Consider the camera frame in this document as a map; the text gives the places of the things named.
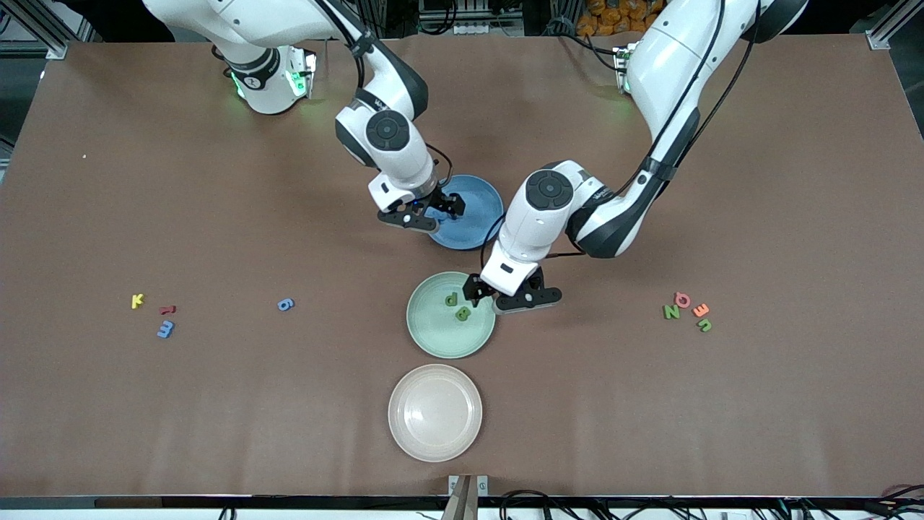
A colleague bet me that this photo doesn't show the blue round plate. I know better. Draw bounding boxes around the blue round plate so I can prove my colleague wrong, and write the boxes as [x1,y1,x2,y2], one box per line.
[426,174,505,251]

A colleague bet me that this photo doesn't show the green round plate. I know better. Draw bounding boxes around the green round plate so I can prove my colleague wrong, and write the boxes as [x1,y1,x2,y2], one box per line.
[406,271,497,360]

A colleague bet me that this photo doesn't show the pale pink round plate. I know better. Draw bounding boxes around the pale pink round plate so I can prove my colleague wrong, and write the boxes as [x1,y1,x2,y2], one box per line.
[388,363,483,464]

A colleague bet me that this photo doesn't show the brown table cover sheet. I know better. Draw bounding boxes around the brown table cover sheet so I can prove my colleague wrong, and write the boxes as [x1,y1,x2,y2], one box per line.
[0,35,924,499]

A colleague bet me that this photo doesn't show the pile of orange objects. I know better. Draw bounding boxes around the pile of orange objects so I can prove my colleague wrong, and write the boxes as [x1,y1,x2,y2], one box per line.
[576,0,661,37]

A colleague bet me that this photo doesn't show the black table edge strip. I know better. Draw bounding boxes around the black table edge strip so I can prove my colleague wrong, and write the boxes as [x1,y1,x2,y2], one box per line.
[0,495,924,511]

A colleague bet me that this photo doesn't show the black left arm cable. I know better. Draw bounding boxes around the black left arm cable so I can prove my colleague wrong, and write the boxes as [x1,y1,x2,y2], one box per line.
[479,0,760,272]

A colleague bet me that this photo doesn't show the black cable bundle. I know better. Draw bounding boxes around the black cable bundle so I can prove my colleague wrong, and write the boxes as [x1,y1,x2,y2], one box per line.
[498,485,924,520]

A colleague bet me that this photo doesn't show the metal clamp bracket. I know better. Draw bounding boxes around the metal clamp bracket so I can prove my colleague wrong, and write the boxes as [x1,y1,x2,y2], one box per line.
[440,474,489,520]

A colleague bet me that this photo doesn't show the aluminium frame profile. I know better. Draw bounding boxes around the aluminium frame profile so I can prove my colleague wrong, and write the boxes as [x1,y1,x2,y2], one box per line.
[0,0,69,60]
[866,0,924,50]

